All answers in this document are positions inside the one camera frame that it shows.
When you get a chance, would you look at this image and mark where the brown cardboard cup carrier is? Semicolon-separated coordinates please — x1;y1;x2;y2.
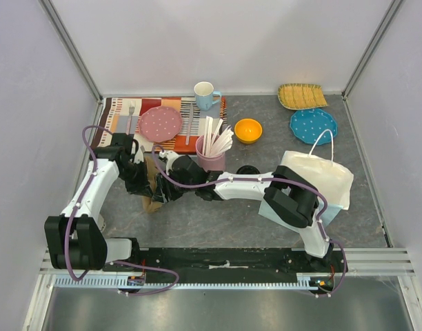
142;157;163;214

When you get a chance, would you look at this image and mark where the black plastic cup lid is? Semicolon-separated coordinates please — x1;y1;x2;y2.
237;165;260;174

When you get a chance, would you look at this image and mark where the light blue paper bag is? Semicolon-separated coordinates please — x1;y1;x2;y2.
258;128;354;228

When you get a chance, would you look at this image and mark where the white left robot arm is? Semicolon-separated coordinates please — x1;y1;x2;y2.
44;133;153;271

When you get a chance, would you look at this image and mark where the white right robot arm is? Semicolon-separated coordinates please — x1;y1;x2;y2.
152;151;332;272

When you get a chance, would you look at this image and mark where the pink polka dot plate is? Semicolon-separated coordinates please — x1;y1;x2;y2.
138;106;183;143

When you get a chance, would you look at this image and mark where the pink straw holder cup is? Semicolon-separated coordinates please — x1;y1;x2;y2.
195;135;226;171

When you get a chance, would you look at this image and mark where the colourful striped placemat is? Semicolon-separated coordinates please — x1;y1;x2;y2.
99;97;228;154

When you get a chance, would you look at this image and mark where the white wrapped straw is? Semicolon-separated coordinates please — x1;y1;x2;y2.
209;119;224;156
202;116;214;157
212;126;234;154

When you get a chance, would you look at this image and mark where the grey table knife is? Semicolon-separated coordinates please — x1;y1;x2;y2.
185;103;194;146

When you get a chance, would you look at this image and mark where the orange bowl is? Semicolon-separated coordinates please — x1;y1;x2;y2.
234;119;263;144

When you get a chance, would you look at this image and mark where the light blue mug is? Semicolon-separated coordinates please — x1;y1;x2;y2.
193;81;222;111

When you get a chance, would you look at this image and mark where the blue polka dot plate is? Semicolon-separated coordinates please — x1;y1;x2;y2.
290;108;338;146

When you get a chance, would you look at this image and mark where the yellow woven tray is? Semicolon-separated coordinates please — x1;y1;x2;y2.
277;83;328;110

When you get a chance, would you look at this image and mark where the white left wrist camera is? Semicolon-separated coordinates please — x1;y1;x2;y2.
134;143;145;164

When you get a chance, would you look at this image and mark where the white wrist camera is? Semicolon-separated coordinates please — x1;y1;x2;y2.
159;150;179;173
134;143;145;164

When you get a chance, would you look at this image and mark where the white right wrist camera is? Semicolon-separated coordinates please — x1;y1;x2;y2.
159;150;179;173

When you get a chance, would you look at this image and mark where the silver fork pink handle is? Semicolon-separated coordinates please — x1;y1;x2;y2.
125;99;135;135

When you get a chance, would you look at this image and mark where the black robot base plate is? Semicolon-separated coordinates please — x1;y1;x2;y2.
128;248;343;283

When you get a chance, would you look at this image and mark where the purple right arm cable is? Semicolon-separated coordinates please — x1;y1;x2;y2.
151;144;348;299

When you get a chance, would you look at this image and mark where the grey slotted cable duct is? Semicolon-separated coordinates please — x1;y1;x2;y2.
54;274;328;290

